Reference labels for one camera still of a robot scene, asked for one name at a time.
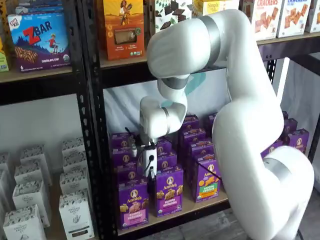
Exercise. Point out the white chocolate thins box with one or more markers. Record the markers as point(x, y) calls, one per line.
point(170, 12)

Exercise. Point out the green and yellow box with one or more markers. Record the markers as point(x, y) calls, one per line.
point(3, 60)

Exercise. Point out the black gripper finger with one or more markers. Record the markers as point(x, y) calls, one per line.
point(152, 176)

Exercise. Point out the white backdrop sheet teal mark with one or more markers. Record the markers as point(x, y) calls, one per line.
point(125, 107)

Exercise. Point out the blue Zbar snack box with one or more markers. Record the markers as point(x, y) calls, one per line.
point(40, 42)

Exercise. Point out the purple Annie's box green patch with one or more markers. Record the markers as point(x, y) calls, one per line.
point(207, 180)

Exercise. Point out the purple Annie's snack box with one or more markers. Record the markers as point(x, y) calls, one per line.
point(128, 173)
point(163, 147)
point(290, 126)
point(201, 147)
point(212, 121)
point(285, 115)
point(167, 162)
point(192, 123)
point(123, 157)
point(298, 138)
point(122, 141)
point(192, 136)
point(272, 148)

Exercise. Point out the purple Annie's box magenta patch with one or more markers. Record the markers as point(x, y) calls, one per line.
point(169, 192)

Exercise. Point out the blue snack bar box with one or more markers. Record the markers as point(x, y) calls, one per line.
point(42, 6)

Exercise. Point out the purple Annie's box pink patch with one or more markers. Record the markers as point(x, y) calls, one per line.
point(133, 207)

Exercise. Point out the small grey wrist camera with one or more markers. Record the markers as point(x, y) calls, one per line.
point(135, 147)

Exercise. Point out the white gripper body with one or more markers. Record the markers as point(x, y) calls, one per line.
point(149, 157)

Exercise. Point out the black metal shelf unit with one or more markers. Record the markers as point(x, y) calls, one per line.
point(37, 90)
point(125, 75)

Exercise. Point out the white organic pastry box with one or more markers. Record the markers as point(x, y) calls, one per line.
point(4, 162)
point(22, 225)
point(27, 173)
point(75, 162)
point(33, 153)
point(75, 217)
point(73, 183)
point(72, 145)
point(28, 197)

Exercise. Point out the orange snack box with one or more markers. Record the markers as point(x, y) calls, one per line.
point(123, 30)

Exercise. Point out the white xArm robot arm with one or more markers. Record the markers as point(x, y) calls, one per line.
point(250, 100)

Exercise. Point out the yellow and white box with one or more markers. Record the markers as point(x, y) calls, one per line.
point(215, 6)

